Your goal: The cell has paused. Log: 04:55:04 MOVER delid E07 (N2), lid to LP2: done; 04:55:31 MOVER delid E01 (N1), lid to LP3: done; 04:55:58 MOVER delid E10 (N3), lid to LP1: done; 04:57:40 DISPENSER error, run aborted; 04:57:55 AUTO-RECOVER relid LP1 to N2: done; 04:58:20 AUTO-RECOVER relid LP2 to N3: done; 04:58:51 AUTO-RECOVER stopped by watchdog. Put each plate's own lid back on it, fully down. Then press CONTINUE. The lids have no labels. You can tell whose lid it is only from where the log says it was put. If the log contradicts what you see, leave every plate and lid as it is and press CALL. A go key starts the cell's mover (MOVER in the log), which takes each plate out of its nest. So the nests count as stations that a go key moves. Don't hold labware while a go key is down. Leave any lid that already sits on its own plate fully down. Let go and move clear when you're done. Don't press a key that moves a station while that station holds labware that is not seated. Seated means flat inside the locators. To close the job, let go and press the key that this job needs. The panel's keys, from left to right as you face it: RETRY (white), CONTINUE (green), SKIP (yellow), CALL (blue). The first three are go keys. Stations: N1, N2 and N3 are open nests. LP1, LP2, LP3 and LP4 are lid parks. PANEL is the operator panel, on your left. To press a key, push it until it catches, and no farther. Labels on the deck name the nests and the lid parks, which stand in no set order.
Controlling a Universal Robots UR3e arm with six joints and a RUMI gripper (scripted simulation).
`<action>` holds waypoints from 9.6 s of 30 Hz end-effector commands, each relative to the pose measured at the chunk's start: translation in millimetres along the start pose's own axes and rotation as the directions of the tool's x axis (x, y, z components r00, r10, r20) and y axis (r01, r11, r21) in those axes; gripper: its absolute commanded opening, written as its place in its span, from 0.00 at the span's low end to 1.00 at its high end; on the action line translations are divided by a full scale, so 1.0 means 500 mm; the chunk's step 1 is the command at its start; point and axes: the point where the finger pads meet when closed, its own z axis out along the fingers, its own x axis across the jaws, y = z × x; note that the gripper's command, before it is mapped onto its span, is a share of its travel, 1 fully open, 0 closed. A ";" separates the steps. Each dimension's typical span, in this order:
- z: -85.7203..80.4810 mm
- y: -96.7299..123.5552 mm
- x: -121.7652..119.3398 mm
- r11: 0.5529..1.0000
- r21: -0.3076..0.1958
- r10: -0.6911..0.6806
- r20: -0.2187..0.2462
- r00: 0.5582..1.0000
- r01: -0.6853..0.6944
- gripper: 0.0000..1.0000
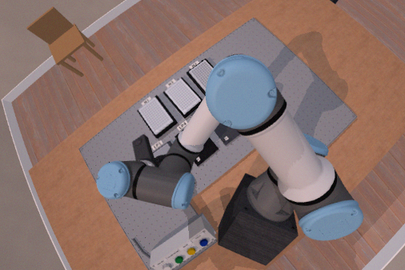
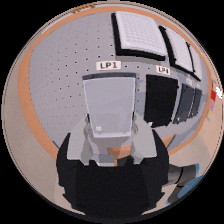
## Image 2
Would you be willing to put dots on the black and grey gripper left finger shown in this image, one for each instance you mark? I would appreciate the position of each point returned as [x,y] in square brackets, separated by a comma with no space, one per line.
[75,149]

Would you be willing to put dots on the white button panel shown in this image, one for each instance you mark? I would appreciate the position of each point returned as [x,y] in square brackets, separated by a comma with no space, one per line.
[101,160]

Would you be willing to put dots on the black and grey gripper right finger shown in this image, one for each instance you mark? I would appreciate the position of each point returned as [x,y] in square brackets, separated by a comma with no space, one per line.
[147,148]

